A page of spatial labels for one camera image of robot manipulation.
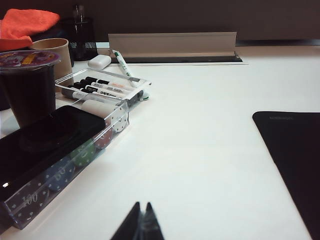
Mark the brown paper cup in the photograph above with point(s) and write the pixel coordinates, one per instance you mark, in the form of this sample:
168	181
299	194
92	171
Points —
60	57

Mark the green white marker pen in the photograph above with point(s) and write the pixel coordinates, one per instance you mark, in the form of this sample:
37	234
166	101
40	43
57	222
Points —
122	65

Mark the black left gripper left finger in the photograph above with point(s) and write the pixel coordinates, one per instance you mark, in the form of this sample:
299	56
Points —
130	227

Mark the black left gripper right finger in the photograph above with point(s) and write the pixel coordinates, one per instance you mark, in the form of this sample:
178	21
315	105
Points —
152	230

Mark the black smartphone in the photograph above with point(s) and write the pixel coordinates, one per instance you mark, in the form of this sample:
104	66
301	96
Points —
50	140

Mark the dark drink cup purple lid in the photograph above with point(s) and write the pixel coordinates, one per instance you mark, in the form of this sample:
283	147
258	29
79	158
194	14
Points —
27	85

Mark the black cap whiteboard marker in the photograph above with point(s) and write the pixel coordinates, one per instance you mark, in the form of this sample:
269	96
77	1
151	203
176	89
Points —
102	81
96	85
85	95
110	91

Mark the white poker chip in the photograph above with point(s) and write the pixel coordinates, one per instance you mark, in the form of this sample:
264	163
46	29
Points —
120	122

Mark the white earbuds case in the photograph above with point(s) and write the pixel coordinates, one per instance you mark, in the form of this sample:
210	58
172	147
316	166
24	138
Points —
98	61

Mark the green poker chip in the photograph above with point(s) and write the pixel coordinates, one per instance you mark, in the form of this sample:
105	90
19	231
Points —
83	155

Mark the white eraser block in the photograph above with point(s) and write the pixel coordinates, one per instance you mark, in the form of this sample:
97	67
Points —
97	106

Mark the orange cloth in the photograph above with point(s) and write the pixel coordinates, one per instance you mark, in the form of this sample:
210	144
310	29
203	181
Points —
22	25

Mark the blue poker chip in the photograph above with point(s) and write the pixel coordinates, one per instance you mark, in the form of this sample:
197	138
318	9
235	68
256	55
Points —
61	176

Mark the black mouse pad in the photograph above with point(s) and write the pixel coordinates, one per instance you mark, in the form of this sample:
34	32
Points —
295	155

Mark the clear acrylic marker tray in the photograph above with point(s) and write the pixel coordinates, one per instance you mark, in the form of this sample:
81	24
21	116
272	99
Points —
140	83

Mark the clear acrylic chip case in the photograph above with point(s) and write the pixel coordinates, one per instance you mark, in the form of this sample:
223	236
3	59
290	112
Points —
25	212

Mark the black mesh pen holder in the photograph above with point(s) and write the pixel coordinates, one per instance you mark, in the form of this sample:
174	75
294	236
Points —
82	37

